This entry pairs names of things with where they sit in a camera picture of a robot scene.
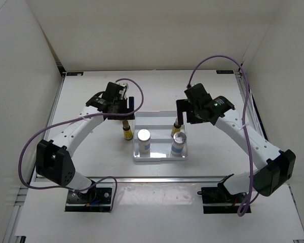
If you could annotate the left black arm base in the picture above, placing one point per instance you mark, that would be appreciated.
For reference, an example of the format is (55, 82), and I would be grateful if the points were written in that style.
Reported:
(96, 200)

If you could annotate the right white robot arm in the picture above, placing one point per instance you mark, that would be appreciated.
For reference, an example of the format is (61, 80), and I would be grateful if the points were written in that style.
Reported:
(271, 167)

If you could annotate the left blue corner label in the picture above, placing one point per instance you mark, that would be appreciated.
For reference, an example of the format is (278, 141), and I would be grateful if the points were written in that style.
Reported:
(74, 73)

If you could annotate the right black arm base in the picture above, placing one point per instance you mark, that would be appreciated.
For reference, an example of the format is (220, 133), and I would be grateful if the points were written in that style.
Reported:
(218, 200)

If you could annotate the small yellow-label bottle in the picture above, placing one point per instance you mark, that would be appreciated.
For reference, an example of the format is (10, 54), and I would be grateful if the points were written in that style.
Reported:
(176, 127)
(127, 130)

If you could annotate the white three-compartment tray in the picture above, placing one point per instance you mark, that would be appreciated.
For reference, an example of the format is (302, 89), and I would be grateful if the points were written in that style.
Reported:
(159, 124)

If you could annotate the right blue corner label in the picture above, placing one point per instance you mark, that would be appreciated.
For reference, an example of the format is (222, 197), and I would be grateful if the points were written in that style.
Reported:
(224, 71)

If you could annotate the blue corner label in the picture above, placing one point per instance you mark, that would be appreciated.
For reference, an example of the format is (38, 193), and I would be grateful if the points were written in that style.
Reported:
(224, 71)
(74, 73)

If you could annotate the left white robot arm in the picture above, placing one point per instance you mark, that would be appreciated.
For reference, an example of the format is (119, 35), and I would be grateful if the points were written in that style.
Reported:
(54, 157)

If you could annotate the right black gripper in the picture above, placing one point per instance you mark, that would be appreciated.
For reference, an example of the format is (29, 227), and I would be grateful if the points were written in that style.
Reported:
(184, 106)

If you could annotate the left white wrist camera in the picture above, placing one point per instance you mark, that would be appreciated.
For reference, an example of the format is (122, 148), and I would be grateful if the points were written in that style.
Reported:
(125, 87)

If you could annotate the white silver-cap bottle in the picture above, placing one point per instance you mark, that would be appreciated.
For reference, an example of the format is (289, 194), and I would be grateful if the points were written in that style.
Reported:
(178, 143)
(143, 137)

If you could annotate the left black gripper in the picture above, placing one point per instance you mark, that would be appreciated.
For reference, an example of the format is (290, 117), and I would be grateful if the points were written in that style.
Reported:
(123, 101)

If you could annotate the aluminium front rail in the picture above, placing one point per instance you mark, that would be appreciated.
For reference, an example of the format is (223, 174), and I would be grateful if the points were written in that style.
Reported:
(42, 182)

